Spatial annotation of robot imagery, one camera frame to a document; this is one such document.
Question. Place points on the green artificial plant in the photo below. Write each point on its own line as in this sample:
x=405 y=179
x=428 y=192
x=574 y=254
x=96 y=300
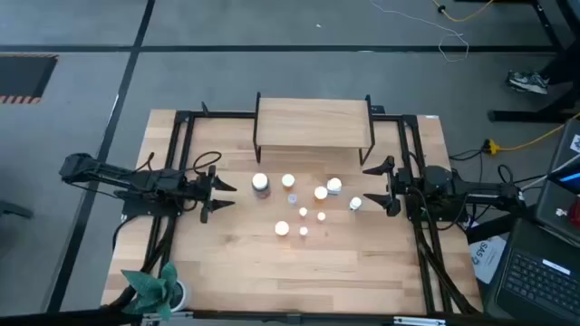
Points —
x=151 y=290

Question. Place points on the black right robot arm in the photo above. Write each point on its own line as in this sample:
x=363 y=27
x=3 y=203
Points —
x=480 y=192

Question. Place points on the silver metal bracket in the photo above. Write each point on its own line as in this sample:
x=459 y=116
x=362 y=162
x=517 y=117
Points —
x=419 y=321

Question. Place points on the large gummy bottle green label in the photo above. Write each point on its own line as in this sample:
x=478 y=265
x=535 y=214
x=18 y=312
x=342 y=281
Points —
x=260 y=182

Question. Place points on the orange pill bottle white cap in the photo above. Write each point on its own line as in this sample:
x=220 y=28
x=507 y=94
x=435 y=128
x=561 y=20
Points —
x=282 y=227
x=321 y=193
x=288 y=180

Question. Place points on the person's shoe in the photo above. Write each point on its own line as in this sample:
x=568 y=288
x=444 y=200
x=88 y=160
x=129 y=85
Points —
x=528 y=82

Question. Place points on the small white medicine bottle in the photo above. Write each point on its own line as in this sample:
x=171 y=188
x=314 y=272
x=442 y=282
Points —
x=355 y=202

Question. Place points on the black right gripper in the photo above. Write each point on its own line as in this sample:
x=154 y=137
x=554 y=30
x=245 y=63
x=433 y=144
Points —
x=402 y=185

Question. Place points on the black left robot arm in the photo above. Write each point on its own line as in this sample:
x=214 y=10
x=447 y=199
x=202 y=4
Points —
x=113 y=177

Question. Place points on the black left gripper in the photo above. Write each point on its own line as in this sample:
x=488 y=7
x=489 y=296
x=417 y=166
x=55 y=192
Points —
x=204 y=194

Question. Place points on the black desk frame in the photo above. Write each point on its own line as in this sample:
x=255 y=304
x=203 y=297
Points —
x=521 y=116

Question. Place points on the black slanted desk strut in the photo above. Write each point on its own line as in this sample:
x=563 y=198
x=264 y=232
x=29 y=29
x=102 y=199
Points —
x=498 y=226

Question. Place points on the dark chair base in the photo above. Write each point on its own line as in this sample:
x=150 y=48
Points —
x=13 y=209

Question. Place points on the person's leg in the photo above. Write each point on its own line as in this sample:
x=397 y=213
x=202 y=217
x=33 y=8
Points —
x=562 y=68

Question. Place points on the white labelled medicine bottle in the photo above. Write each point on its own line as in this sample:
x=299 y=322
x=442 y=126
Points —
x=334 y=184

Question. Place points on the wooden shelf black metal frame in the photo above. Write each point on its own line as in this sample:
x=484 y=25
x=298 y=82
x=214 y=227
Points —
x=312 y=122

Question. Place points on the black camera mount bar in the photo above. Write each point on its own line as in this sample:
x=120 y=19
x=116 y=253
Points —
x=290 y=318

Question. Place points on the white printed paper sheet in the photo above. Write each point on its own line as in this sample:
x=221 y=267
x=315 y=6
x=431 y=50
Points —
x=487 y=260

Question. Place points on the white plant pot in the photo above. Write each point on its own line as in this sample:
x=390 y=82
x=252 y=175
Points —
x=183 y=296

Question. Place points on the black metal table frame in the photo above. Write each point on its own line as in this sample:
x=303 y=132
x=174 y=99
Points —
x=226 y=115

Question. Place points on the small clear plastic bottle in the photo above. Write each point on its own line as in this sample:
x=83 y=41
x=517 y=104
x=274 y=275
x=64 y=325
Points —
x=292 y=198

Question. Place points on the black floor panel striped edges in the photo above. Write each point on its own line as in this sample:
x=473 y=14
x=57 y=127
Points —
x=22 y=77

